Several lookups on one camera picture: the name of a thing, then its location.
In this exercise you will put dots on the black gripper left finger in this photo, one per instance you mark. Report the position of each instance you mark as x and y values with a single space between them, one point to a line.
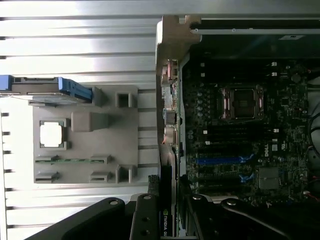
145 220

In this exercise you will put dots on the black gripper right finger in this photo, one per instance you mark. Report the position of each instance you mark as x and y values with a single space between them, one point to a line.
200 220

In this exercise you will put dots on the black expansion slot blue latch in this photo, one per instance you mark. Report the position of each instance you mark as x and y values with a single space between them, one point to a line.
246 177

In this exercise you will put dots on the grey plastic parts rack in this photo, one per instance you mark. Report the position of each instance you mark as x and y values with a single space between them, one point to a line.
112 150

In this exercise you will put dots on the silver chipset heatsink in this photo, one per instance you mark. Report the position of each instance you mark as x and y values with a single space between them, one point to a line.
268 178

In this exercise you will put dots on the green RAM stick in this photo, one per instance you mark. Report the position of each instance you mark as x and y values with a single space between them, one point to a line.
75 160

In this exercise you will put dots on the CPU socket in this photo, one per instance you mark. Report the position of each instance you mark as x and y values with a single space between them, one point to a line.
241 103

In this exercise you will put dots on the CPU chip metal lid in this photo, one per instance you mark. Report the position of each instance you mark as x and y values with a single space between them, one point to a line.
51 135

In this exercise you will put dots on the green motherboard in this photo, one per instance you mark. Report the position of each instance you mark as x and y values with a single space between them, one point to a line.
287 120

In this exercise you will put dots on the hard disk with blue caddy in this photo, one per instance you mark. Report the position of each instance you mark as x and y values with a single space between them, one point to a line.
72 87

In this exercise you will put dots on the open black PC case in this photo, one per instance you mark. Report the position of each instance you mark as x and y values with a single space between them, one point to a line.
172 45

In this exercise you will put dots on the white barcode sticker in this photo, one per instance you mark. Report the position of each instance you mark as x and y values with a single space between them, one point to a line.
292 37

